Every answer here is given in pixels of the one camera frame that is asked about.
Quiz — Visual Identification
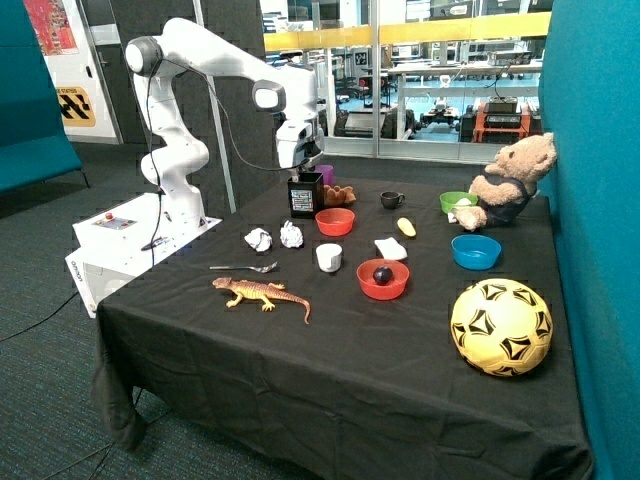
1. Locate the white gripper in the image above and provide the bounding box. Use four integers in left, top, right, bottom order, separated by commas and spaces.
276, 120, 324, 169

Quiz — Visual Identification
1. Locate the paper ball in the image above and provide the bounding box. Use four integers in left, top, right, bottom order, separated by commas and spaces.
280, 220, 304, 249
244, 228, 273, 253

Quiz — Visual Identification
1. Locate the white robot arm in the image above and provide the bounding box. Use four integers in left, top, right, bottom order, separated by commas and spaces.
125, 18, 324, 228

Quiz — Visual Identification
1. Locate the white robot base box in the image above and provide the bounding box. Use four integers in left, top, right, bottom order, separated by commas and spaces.
66, 193, 220, 318

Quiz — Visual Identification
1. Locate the purple plastic cup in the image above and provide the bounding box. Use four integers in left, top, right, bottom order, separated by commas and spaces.
315, 164, 334, 186

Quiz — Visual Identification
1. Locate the black square bin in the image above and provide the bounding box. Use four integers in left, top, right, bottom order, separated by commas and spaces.
287, 172, 324, 218

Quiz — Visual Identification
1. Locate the small brown plush toy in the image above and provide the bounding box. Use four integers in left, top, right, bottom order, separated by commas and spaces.
324, 185, 356, 208

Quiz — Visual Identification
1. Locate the red bowl near bin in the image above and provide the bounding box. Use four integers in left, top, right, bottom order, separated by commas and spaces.
315, 207, 355, 237

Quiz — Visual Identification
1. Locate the black coffee cup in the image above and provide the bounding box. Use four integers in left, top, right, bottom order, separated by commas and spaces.
380, 191, 405, 210

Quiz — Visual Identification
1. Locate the white mug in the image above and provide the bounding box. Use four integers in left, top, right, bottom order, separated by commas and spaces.
316, 243, 342, 273

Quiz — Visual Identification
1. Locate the metal spoon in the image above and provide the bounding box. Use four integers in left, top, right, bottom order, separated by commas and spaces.
209, 261, 278, 274

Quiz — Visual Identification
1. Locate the yellow toy banana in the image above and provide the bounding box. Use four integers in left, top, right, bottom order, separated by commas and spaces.
397, 217, 417, 238

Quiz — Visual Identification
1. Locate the white folded cloth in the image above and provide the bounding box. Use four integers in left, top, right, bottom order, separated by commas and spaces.
374, 237, 408, 261

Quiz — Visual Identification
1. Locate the orange toy lizard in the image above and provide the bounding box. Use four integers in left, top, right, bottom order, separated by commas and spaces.
212, 277, 311, 325

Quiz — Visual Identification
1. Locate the dark purple plum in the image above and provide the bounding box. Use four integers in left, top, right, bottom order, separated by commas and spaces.
372, 265, 394, 286

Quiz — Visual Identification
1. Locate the green plastic bowl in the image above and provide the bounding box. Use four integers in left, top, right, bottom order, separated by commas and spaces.
439, 191, 478, 214

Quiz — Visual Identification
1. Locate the red bowl with plum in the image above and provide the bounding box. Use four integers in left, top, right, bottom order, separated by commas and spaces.
356, 258, 410, 300

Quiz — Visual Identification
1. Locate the black tablecloth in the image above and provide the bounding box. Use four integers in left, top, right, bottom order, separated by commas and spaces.
91, 180, 595, 479

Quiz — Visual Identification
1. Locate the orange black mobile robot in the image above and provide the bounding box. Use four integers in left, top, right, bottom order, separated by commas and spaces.
472, 97, 531, 144

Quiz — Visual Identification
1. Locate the blue plastic bowl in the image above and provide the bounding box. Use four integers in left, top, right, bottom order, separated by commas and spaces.
451, 234, 502, 270

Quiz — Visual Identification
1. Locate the brown teddy bear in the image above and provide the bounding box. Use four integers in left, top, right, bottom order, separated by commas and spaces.
454, 132, 557, 231

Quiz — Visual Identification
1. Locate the teal sofa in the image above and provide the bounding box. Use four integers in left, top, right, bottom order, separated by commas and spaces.
1, 1, 83, 193

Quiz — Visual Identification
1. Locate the yellow black soccer ball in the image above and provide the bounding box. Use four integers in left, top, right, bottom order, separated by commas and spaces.
450, 278, 553, 377

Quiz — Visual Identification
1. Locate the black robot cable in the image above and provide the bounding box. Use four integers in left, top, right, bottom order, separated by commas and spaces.
141, 57, 296, 252

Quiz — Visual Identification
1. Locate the yellow black wall sign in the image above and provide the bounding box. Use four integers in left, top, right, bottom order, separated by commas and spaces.
56, 86, 96, 128

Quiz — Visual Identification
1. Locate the red wall poster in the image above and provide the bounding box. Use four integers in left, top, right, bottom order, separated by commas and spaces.
23, 0, 79, 57

